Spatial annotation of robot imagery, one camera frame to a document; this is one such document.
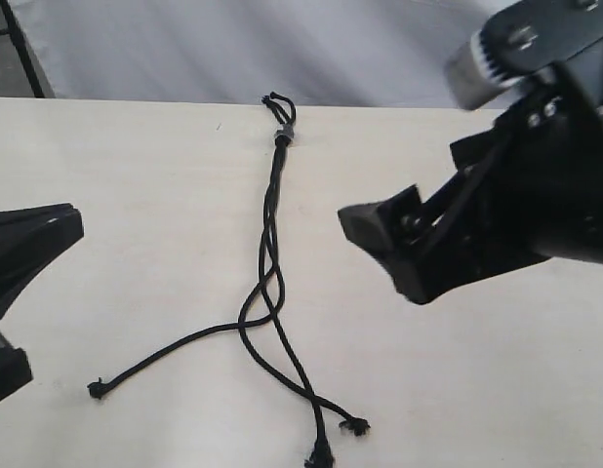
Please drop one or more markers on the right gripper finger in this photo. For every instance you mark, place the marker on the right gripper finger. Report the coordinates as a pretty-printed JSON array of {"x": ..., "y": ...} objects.
[{"x": 377, "y": 229}]

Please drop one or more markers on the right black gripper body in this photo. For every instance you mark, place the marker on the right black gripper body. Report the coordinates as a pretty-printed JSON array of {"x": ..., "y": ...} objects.
[{"x": 528, "y": 190}]

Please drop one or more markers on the grey backdrop cloth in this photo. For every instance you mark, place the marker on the grey backdrop cloth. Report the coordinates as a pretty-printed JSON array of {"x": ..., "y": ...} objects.
[{"x": 335, "y": 53}]

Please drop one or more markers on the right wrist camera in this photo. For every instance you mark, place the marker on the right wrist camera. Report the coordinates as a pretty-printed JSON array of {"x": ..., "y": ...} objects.
[{"x": 524, "y": 39}]

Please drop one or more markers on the black stand pole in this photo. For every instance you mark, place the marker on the black stand pole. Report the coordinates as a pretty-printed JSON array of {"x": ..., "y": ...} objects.
[{"x": 35, "y": 76}]

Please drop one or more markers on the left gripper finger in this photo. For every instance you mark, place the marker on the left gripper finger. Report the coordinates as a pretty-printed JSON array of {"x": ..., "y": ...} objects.
[
  {"x": 15, "y": 370},
  {"x": 30, "y": 239}
]

